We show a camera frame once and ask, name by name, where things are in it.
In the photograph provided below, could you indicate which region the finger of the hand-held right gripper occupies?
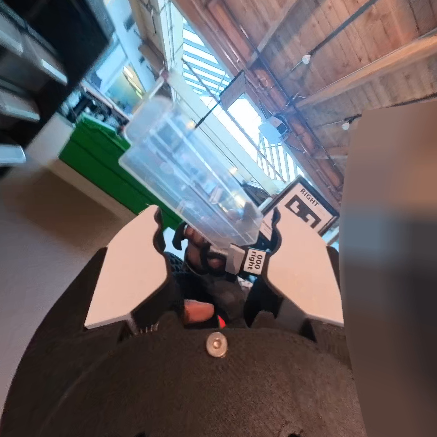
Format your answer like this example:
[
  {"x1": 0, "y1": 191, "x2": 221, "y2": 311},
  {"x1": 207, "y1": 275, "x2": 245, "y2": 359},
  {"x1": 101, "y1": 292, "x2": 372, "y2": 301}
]
[{"x1": 224, "y1": 243, "x2": 247, "y2": 274}]

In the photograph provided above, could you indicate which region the clear plastic drawer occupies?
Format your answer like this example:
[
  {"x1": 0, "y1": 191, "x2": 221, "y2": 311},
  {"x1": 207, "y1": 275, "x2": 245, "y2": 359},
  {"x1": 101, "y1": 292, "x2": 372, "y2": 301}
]
[{"x1": 119, "y1": 96, "x2": 264, "y2": 248}]

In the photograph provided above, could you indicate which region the black drawer cabinet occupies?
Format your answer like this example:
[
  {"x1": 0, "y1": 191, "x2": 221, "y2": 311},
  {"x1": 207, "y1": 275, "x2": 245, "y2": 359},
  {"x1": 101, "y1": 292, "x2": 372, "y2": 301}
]
[{"x1": 0, "y1": 0, "x2": 117, "y2": 173}]

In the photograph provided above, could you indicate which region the green plastic bin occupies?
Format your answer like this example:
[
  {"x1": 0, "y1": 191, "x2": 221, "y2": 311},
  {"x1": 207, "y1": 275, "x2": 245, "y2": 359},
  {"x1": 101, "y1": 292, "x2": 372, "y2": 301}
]
[{"x1": 59, "y1": 114, "x2": 183, "y2": 229}]

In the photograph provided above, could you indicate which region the white ceiling camera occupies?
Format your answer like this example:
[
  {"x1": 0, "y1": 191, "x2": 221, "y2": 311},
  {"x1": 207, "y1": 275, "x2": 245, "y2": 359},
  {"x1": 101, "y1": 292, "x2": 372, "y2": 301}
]
[{"x1": 258, "y1": 116, "x2": 291, "y2": 135}]

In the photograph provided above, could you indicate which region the person's left hand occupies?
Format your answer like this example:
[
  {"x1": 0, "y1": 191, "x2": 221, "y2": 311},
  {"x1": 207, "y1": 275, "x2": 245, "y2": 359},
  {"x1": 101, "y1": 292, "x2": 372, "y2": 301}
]
[{"x1": 166, "y1": 254, "x2": 216, "y2": 325}]

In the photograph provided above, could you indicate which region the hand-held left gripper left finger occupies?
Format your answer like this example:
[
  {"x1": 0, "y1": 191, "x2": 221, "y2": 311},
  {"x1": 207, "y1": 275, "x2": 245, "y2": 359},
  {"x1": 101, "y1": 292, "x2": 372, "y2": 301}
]
[{"x1": 84, "y1": 205, "x2": 181, "y2": 334}]

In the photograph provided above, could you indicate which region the person's right hand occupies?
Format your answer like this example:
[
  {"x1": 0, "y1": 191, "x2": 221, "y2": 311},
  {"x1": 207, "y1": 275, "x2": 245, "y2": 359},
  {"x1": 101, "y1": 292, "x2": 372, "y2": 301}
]
[{"x1": 183, "y1": 225, "x2": 233, "y2": 275}]

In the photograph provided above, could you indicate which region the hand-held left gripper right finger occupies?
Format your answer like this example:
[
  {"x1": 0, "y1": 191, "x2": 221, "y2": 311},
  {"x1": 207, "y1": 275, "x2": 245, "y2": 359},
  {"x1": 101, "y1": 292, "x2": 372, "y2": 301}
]
[{"x1": 245, "y1": 206, "x2": 345, "y2": 334}]

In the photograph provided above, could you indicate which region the dark hanging ceiling panel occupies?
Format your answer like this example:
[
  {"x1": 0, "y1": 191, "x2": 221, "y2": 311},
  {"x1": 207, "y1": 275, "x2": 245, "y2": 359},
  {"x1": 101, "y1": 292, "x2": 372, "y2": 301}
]
[{"x1": 218, "y1": 70, "x2": 247, "y2": 107}]

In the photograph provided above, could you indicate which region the set of cabinet drawers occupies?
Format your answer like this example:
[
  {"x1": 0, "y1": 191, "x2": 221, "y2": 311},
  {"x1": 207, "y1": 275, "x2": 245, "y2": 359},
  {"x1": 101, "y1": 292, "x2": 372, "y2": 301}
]
[{"x1": 0, "y1": 20, "x2": 69, "y2": 168}]

